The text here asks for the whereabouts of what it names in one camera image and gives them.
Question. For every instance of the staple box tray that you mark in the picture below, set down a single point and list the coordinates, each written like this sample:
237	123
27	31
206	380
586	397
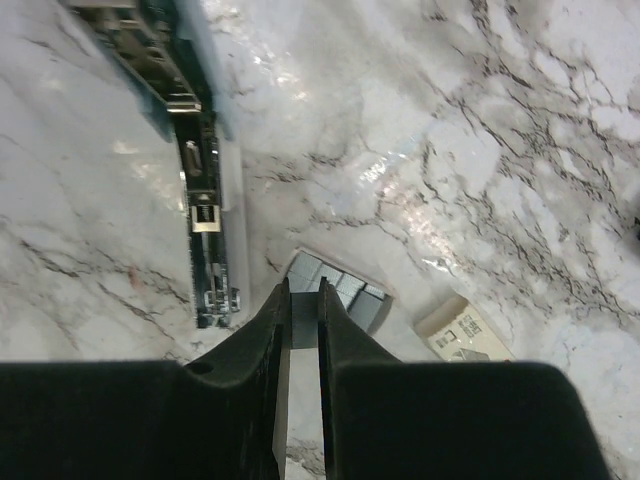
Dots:
366	304

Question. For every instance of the light blue mini stapler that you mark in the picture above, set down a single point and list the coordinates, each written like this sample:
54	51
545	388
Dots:
166	51

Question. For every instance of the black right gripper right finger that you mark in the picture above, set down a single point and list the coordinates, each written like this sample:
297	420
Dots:
387	419

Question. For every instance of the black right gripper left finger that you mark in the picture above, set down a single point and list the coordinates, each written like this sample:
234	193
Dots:
221	416

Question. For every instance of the cream staple box sleeve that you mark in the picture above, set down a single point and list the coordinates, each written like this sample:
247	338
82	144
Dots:
456	332

